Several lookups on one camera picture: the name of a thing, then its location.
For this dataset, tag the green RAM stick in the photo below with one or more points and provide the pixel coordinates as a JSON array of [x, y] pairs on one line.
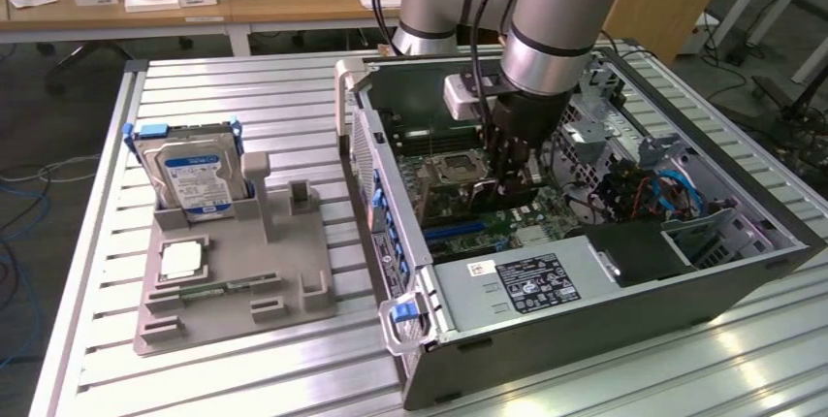
[[213, 286]]

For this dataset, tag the green Dell motherboard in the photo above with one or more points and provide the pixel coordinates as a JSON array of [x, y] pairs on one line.
[[511, 228]]

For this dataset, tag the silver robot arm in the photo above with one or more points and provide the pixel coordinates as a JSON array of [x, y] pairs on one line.
[[556, 24]]

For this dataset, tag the hard disk with blue caddy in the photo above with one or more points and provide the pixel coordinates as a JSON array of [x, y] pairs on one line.
[[193, 179]]

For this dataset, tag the flat white box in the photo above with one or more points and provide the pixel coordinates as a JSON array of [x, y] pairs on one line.
[[152, 5]]

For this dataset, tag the metal CPU socket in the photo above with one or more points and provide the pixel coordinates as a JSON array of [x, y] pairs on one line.
[[456, 167]]

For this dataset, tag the black RAM slot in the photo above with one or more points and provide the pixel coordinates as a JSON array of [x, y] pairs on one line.
[[444, 147], [443, 141], [440, 131], [441, 136]]

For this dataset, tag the grey disk bay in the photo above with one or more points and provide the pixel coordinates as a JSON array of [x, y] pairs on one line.
[[711, 242]]

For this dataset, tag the grey power supply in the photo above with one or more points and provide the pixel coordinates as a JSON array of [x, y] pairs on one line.
[[465, 305]]

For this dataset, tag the black chair base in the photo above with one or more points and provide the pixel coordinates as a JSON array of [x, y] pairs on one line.
[[84, 55]]

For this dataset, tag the thin metal locking lever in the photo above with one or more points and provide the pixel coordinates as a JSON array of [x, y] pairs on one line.
[[431, 143]]

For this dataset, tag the grey parts rack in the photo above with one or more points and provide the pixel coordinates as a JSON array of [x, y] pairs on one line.
[[245, 325]]

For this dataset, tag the silver CPU chip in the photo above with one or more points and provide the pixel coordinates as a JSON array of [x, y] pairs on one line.
[[180, 260]]

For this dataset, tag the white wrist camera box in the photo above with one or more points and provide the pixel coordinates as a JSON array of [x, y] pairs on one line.
[[463, 102]]

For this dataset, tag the perforated metal drive cage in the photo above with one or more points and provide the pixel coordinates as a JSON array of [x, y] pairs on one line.
[[595, 145]]

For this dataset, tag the white paper slip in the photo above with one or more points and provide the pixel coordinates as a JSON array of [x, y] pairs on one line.
[[32, 1]]

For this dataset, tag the wooden cabinet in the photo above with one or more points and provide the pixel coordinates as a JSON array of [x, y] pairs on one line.
[[679, 0]]

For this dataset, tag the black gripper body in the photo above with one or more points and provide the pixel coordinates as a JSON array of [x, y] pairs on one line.
[[531, 116]]

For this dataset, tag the white table frame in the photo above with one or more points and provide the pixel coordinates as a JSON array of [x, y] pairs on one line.
[[741, 0]]

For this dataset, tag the silver chipset heatsink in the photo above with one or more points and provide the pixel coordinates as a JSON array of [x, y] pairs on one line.
[[535, 236]]

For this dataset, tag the blue expansion slot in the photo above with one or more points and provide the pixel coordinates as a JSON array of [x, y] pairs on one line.
[[452, 231]]

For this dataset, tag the black floor equipment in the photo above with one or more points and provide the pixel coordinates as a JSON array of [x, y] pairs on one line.
[[796, 111]]

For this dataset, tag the open grey PC case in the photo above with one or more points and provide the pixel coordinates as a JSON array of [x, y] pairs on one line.
[[581, 339]]

